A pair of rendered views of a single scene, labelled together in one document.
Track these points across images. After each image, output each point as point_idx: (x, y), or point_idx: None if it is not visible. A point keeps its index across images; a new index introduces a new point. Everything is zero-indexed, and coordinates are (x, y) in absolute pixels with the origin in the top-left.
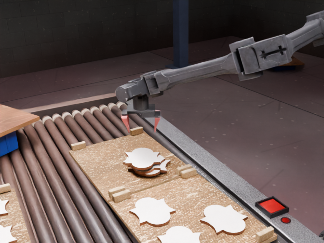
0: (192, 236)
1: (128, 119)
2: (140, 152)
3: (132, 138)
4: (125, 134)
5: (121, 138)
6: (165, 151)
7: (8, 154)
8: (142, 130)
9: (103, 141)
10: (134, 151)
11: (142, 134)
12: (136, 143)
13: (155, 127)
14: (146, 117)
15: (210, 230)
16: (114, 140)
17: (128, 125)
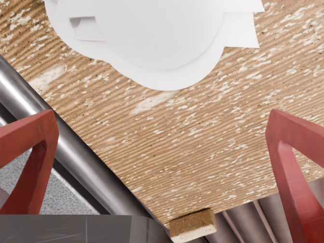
0: None
1: (308, 229)
2: (173, 14)
3: (207, 194)
4: (225, 224)
5: (244, 195)
6: (71, 113)
7: None
8: (170, 229)
9: (313, 179)
10: (209, 28)
11: (169, 214)
12: (194, 164)
13: (6, 127)
14: (46, 218)
15: None
16: (270, 185)
17: (309, 156)
